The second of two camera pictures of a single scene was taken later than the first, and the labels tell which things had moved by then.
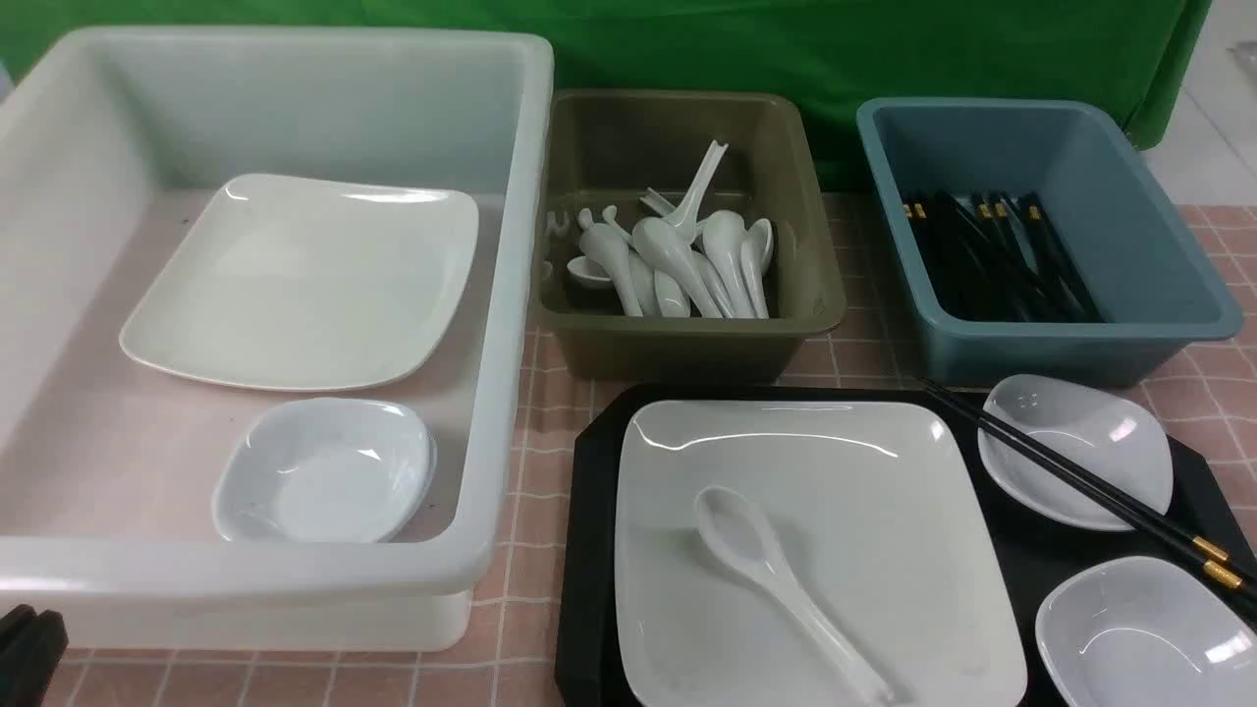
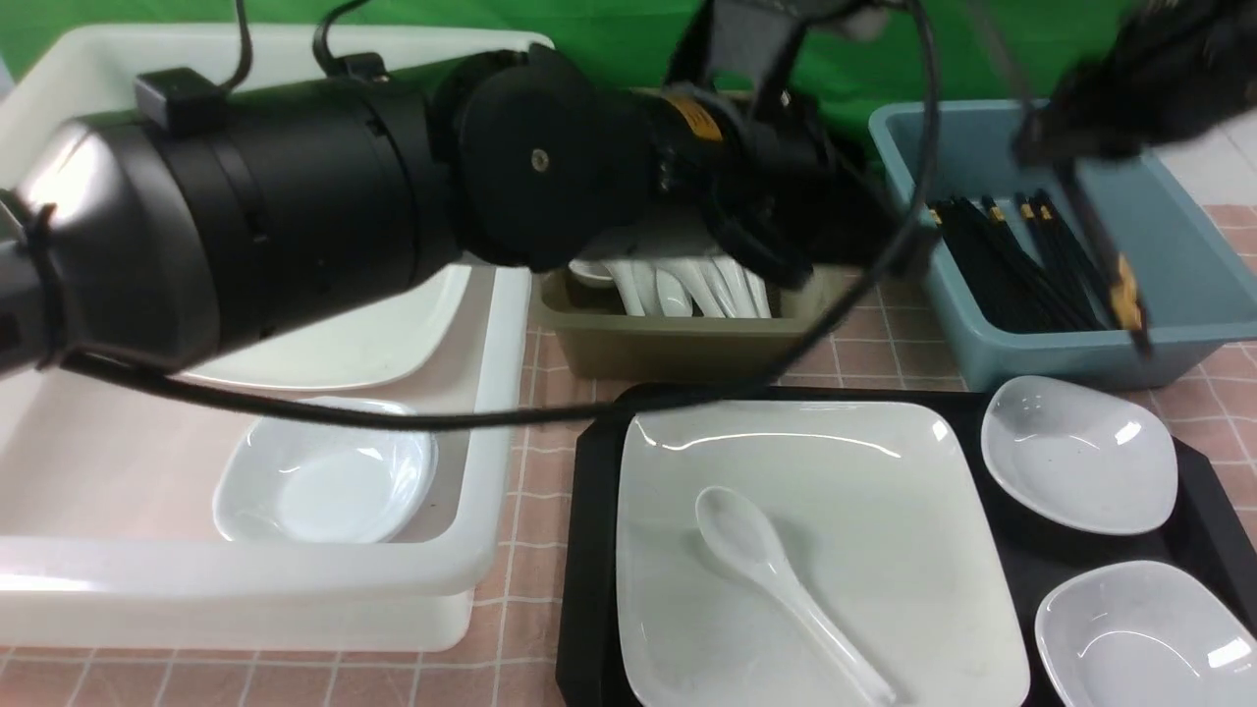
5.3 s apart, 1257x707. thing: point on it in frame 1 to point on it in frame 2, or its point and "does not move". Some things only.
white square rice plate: x=806 y=553 does not move
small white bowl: x=1146 y=631 does not move
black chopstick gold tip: x=1216 y=551 to x=1111 y=249
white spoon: x=737 y=531 does not move
